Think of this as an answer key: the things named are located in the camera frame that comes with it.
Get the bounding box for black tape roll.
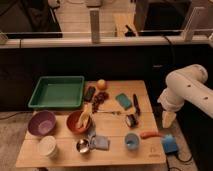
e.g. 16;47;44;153
125;114;138;128

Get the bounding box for black rectangular object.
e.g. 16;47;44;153
84;86;96;102

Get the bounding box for orange fruit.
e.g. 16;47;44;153
97;79;107;90

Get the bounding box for grey upright post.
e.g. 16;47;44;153
90;8;100;44

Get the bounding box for orange-brown bowl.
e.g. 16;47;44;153
66;111;92;134

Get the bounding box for blue plastic cup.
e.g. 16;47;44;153
124;133;140;150

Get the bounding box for purple plastic bowl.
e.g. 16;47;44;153
28;110;56;136

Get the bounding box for grey slanted post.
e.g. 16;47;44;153
181;7;205;41

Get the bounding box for green plastic tray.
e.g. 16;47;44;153
28;76;84;109

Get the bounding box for teal sponge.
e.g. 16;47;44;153
115;93;132;110

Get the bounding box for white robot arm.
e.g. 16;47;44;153
157;64;213;128

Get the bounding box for blue-grey cloth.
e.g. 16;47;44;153
88;126;110;150

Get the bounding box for cream spatula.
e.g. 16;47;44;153
77;103;92;128

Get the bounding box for small steel cup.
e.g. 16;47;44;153
76;139;90;154

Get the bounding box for black cable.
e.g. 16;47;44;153
165;151;194;171

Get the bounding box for white plastic cup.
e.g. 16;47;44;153
37;136;58;158

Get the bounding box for black-handled knife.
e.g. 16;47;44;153
133;94;141;116

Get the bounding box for orange-red pepper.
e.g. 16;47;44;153
140;131;161;139

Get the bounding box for dark red grapes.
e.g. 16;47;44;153
92;92;109;113

